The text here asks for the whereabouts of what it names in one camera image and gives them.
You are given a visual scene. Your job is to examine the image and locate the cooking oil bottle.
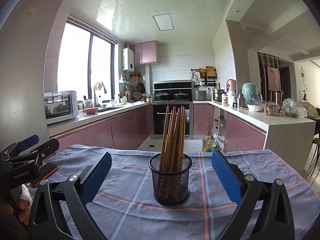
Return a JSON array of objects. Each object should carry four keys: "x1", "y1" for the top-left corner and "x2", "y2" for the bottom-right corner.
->
[{"x1": 202, "y1": 133, "x2": 213, "y2": 152}]

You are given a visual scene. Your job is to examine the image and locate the black bar stool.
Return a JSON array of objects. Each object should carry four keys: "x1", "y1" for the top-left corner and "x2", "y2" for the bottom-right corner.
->
[{"x1": 307, "y1": 138, "x2": 320, "y2": 181}]

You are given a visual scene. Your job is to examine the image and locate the black mesh pen holder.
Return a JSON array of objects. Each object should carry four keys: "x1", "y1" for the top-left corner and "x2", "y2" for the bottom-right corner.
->
[{"x1": 149, "y1": 154, "x2": 193, "y2": 206}]

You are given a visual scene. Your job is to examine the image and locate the plaid grey tablecloth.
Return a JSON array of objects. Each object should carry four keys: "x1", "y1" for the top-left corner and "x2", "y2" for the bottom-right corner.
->
[{"x1": 24, "y1": 143, "x2": 320, "y2": 240}]

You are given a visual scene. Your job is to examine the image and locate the bamboo chopstick one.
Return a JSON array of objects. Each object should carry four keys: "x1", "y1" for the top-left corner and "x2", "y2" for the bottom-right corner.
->
[{"x1": 159, "y1": 106, "x2": 170, "y2": 171}]

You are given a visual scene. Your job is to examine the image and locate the bamboo chopstick six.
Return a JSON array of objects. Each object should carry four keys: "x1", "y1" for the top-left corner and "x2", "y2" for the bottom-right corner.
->
[{"x1": 177, "y1": 106, "x2": 185, "y2": 171}]

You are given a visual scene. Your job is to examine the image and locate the clear snack container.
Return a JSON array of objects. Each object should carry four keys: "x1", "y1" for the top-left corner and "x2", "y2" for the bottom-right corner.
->
[{"x1": 264, "y1": 102, "x2": 280, "y2": 117}]

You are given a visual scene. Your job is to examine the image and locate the white wall water heater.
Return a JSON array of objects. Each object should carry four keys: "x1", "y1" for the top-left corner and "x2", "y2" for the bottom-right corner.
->
[{"x1": 122, "y1": 48, "x2": 135, "y2": 72}]

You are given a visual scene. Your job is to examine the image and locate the plastic bag on counter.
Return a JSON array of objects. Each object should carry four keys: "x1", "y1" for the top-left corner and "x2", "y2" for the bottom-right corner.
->
[{"x1": 281, "y1": 98, "x2": 308, "y2": 118}]

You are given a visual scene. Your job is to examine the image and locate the bamboo chopstick two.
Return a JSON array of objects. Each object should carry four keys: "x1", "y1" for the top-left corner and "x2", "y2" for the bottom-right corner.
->
[{"x1": 162, "y1": 106, "x2": 175, "y2": 172}]

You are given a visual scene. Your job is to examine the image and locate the bamboo chopstick seven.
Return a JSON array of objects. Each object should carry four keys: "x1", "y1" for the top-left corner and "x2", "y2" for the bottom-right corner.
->
[{"x1": 180, "y1": 107, "x2": 185, "y2": 170}]

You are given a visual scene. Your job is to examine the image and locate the bamboo chopstick four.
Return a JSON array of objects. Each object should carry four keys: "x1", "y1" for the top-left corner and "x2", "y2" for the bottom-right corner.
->
[{"x1": 170, "y1": 108, "x2": 181, "y2": 172}]

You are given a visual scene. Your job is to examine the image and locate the black wall spice rack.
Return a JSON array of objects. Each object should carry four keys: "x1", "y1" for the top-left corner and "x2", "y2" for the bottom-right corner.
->
[{"x1": 190, "y1": 66, "x2": 217, "y2": 87}]

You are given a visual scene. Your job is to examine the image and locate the orange-edged smartphone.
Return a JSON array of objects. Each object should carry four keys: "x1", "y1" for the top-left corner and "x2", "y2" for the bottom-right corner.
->
[{"x1": 30, "y1": 163, "x2": 59, "y2": 187}]

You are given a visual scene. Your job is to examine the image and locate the person left hand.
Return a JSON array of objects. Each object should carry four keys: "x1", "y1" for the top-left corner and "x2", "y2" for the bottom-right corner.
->
[{"x1": 18, "y1": 184, "x2": 33, "y2": 225}]

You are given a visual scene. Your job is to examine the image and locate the bamboo chopstick eight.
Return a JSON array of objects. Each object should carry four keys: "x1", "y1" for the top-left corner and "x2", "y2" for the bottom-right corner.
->
[{"x1": 171, "y1": 118, "x2": 180, "y2": 172}]

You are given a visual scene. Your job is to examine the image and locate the black wok with lid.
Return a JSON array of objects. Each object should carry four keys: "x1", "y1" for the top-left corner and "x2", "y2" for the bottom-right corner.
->
[{"x1": 155, "y1": 91, "x2": 170, "y2": 101}]

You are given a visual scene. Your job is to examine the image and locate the pink bowl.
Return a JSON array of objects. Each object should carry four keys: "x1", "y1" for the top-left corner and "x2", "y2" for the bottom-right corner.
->
[{"x1": 83, "y1": 107, "x2": 98, "y2": 115}]

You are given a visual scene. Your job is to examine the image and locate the pink kettle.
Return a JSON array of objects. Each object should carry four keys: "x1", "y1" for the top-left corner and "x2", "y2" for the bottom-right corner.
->
[{"x1": 227, "y1": 79, "x2": 236, "y2": 94}]

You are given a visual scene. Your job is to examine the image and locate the white countertop oven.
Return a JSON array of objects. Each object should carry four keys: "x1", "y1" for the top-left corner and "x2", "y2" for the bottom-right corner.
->
[{"x1": 44, "y1": 90, "x2": 78, "y2": 125}]

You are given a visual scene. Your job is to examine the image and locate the black built-in oven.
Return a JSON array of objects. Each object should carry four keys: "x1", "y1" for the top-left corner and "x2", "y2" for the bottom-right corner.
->
[{"x1": 152, "y1": 101, "x2": 194, "y2": 139}]

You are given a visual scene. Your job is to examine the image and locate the steel stock pot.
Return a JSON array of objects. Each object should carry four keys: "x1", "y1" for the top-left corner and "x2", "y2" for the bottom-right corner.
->
[{"x1": 213, "y1": 89, "x2": 225, "y2": 102}]

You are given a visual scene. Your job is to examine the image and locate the white bowl on counter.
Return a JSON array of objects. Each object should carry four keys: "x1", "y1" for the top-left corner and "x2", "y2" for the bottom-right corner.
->
[{"x1": 247, "y1": 103, "x2": 264, "y2": 112}]

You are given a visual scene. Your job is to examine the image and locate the bamboo chopstick three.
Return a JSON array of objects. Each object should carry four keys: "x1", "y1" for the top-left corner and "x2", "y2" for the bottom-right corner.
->
[{"x1": 165, "y1": 106, "x2": 176, "y2": 172}]

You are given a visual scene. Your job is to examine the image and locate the black pot with lid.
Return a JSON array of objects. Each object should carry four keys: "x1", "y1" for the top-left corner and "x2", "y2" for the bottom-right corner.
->
[{"x1": 174, "y1": 92, "x2": 189, "y2": 101}]

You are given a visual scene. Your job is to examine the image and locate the pink upper cabinet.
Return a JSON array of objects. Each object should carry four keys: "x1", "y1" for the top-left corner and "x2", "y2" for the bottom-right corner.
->
[{"x1": 129, "y1": 41, "x2": 158, "y2": 66}]

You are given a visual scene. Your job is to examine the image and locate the bamboo chopstick five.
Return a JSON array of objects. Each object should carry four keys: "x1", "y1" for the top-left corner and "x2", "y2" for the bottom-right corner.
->
[{"x1": 174, "y1": 108, "x2": 182, "y2": 172}]

